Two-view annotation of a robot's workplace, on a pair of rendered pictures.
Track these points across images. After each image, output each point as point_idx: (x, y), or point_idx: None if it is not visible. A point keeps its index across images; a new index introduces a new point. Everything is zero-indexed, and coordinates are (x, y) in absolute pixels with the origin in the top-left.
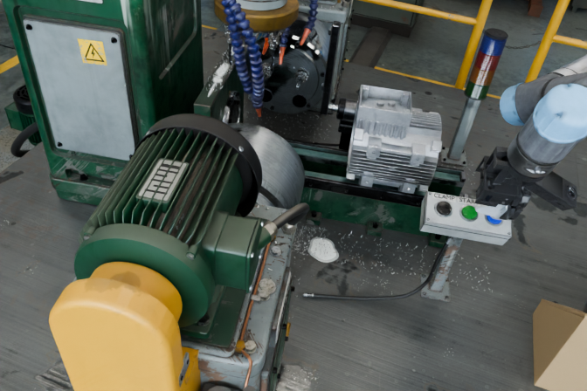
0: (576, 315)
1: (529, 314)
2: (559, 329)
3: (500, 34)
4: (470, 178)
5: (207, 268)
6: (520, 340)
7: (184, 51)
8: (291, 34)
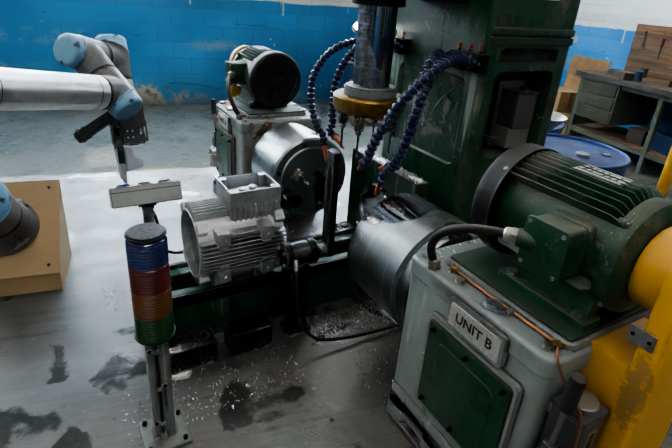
0: (59, 193)
1: (65, 288)
2: (62, 220)
3: (139, 229)
4: (130, 405)
5: (234, 60)
6: (78, 270)
7: (426, 155)
8: (398, 194)
